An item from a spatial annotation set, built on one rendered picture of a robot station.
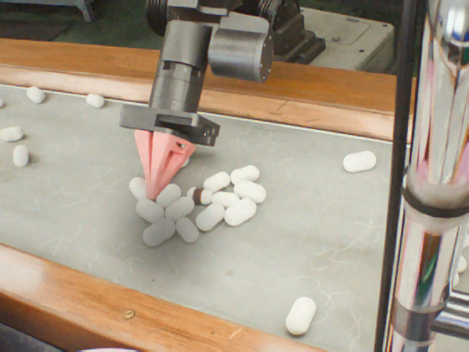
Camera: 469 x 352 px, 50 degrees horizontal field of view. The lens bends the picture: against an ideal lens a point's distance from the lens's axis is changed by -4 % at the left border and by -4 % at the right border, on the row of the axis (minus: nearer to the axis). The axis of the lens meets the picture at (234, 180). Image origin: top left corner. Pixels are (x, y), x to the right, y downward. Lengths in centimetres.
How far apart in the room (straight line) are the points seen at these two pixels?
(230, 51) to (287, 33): 70
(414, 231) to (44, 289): 42
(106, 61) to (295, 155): 38
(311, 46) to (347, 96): 68
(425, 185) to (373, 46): 124
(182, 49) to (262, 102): 16
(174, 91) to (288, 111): 17
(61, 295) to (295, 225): 25
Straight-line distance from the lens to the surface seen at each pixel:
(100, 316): 50
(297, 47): 131
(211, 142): 60
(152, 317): 48
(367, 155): 60
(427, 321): 22
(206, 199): 58
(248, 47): 57
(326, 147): 65
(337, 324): 48
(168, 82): 59
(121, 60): 87
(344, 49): 139
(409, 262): 20
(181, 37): 60
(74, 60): 92
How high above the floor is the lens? 115
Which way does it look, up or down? 42 degrees down
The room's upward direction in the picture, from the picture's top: 11 degrees counter-clockwise
